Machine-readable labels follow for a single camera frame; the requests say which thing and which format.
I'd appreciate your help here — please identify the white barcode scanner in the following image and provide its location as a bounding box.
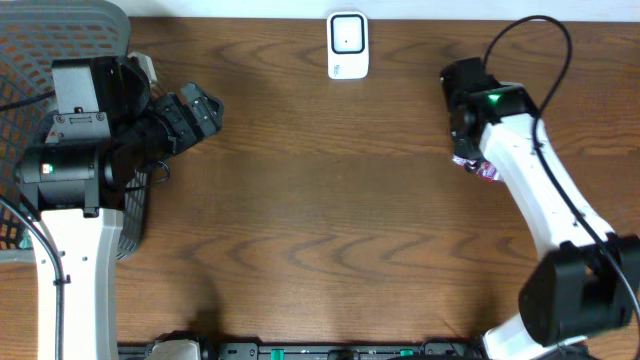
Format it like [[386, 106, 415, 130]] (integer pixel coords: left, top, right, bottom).
[[326, 11, 370, 80]]

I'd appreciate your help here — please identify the purple pink snack packet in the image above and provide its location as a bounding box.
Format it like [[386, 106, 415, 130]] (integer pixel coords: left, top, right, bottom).
[[452, 155, 503, 182]]

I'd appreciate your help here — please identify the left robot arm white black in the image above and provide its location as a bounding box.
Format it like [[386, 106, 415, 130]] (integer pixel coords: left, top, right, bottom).
[[16, 56, 224, 359]]

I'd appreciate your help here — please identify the grey plastic mesh basket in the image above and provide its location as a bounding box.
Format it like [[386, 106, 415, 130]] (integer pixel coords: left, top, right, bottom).
[[0, 0, 151, 264]]

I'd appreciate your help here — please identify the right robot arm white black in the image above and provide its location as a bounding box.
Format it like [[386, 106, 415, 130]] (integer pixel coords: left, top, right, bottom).
[[440, 58, 639, 359]]

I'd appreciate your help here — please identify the black mounting rail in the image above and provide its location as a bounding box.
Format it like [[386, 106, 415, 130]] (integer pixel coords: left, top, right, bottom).
[[117, 341, 486, 360]]

